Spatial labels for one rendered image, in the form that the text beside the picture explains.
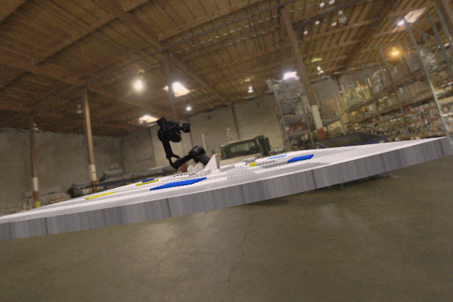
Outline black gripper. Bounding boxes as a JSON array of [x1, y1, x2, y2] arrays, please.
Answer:
[[162, 121, 190, 134]]

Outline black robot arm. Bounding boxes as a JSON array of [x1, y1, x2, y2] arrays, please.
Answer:
[[157, 116, 211, 169]]

